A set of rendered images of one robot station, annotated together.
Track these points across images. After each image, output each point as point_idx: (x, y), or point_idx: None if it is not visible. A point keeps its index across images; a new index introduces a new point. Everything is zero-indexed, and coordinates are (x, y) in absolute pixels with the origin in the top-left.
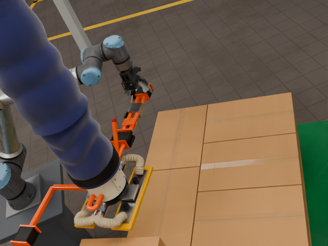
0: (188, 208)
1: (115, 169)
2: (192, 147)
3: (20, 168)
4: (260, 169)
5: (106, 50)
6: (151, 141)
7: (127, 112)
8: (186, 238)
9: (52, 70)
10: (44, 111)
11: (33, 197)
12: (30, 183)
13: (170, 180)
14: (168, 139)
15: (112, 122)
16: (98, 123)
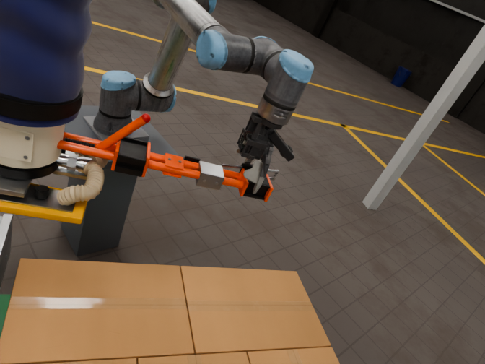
0: (99, 346)
1: (3, 116)
2: (235, 332)
3: (138, 104)
4: None
5: (275, 59)
6: (239, 269)
7: (198, 161)
8: (29, 352)
9: None
10: None
11: (109, 134)
12: None
13: (163, 307)
14: (245, 292)
15: (140, 116)
16: (60, 32)
